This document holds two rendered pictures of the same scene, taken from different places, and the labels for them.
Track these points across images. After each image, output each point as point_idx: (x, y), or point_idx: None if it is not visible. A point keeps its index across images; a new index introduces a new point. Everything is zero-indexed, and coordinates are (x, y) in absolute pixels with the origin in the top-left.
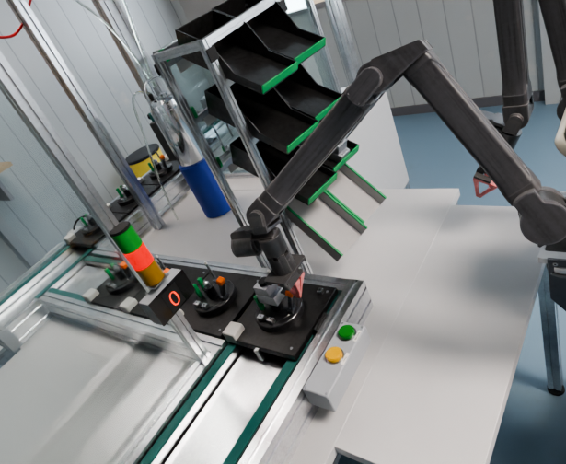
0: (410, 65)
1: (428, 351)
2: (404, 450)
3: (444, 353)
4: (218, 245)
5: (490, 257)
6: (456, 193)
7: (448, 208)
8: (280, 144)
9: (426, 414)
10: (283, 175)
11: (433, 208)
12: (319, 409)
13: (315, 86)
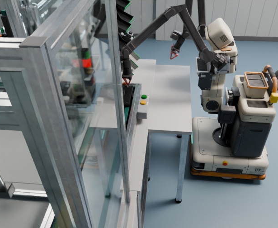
0: (181, 10)
1: (166, 103)
2: (169, 125)
3: (171, 103)
4: None
5: (174, 78)
6: (155, 61)
7: (155, 65)
8: (123, 29)
9: (172, 117)
10: (137, 38)
11: (149, 65)
12: (138, 121)
13: (122, 11)
